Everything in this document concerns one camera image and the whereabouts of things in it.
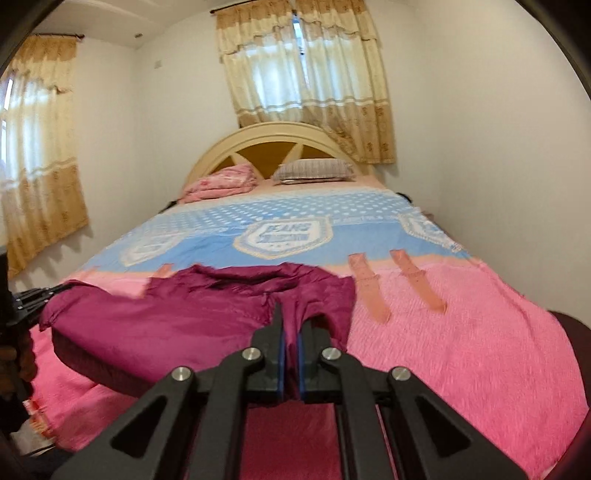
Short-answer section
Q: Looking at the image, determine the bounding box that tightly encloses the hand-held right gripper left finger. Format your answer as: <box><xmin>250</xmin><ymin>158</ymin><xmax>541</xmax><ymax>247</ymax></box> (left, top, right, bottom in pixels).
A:
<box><xmin>48</xmin><ymin>302</ymin><xmax>287</xmax><ymax>480</ymax></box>

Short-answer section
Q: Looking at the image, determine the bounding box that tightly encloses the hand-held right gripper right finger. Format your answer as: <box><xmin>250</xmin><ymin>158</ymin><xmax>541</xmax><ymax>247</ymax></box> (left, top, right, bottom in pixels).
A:
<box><xmin>295</xmin><ymin>318</ymin><xmax>529</xmax><ymax>480</ymax></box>

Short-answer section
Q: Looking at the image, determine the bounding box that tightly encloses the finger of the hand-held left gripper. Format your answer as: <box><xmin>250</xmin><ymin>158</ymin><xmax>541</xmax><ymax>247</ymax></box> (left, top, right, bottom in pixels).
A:
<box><xmin>12</xmin><ymin>285</ymin><xmax>75</xmax><ymax>320</ymax></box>

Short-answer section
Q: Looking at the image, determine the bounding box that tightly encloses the magenta puffer jacket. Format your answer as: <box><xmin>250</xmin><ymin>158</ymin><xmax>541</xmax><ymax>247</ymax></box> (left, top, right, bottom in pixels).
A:
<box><xmin>39</xmin><ymin>262</ymin><xmax>357</xmax><ymax>480</ymax></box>

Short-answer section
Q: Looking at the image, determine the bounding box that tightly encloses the person's left hand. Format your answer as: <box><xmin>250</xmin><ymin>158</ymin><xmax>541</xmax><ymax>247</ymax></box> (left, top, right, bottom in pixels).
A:
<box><xmin>0</xmin><ymin>342</ymin><xmax>24</xmax><ymax>371</ymax></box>

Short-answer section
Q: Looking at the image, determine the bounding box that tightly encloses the narrow beige floral curtain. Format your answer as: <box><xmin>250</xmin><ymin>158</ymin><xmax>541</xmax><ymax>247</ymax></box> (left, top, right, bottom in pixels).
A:
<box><xmin>0</xmin><ymin>35</ymin><xmax>90</xmax><ymax>278</ymax></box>

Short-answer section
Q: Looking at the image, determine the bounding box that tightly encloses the pink and blue printed bedsheet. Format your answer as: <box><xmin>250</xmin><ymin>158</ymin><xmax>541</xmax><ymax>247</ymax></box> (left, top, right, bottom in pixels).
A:
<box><xmin>21</xmin><ymin>178</ymin><xmax>590</xmax><ymax>480</ymax></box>

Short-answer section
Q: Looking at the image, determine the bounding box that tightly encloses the folded pink floral blanket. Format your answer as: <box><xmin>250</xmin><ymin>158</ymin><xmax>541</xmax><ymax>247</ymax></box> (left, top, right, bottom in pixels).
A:
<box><xmin>178</xmin><ymin>163</ymin><xmax>259</xmax><ymax>205</ymax></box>

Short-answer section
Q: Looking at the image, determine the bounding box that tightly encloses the striped pillow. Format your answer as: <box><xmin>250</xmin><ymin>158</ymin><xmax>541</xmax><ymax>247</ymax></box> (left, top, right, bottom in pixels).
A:
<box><xmin>271</xmin><ymin>158</ymin><xmax>356</xmax><ymax>186</ymax></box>

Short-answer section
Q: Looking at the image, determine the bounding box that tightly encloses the cream wooden bed headboard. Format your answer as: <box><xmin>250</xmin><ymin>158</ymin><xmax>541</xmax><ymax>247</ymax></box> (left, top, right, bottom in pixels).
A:
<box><xmin>185</xmin><ymin>121</ymin><xmax>375</xmax><ymax>195</ymax></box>

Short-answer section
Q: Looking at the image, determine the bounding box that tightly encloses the dark wooden bed footboard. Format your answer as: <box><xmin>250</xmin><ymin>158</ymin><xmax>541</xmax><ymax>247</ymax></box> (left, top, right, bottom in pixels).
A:
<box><xmin>547</xmin><ymin>309</ymin><xmax>591</xmax><ymax>418</ymax></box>

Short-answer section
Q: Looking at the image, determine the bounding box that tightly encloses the wide beige floral curtain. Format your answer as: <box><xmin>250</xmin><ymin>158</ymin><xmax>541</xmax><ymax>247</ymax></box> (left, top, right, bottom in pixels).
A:
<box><xmin>214</xmin><ymin>0</ymin><xmax>397</xmax><ymax>165</ymax></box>

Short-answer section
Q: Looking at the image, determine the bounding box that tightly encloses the window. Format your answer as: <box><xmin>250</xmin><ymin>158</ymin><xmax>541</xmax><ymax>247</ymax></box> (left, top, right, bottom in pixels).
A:
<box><xmin>295</xmin><ymin>17</ymin><xmax>308</xmax><ymax>89</ymax></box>

